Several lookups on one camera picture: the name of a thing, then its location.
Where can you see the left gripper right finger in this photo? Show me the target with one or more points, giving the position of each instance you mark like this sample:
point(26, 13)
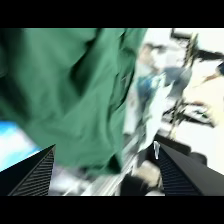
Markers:
point(186, 176)

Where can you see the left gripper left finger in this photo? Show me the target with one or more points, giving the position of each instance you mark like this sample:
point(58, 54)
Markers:
point(30, 176)

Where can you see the green T-shirt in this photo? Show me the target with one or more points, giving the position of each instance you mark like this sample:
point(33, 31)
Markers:
point(66, 96)

